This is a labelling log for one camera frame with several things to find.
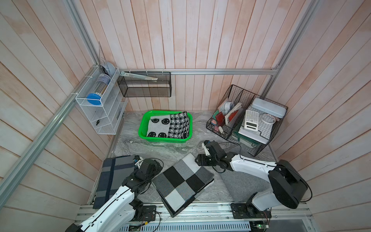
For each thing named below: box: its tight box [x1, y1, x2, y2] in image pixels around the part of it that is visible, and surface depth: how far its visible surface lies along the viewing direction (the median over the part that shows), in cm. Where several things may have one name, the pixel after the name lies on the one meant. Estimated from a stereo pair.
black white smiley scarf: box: [146, 111, 190, 140], surface depth 106 cm
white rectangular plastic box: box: [251, 97, 287, 119], surface depth 94 cm
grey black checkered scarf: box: [151, 153, 215, 218], surface depth 83 cm
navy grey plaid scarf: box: [92, 155, 135, 209], surface depth 88 cm
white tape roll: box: [261, 113, 276, 125], surface depth 90 cm
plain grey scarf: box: [218, 169, 272, 203], surface depth 80 cm
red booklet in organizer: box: [215, 111, 226, 127], surface depth 109 cm
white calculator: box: [244, 109, 259, 132], surface depth 87 cm
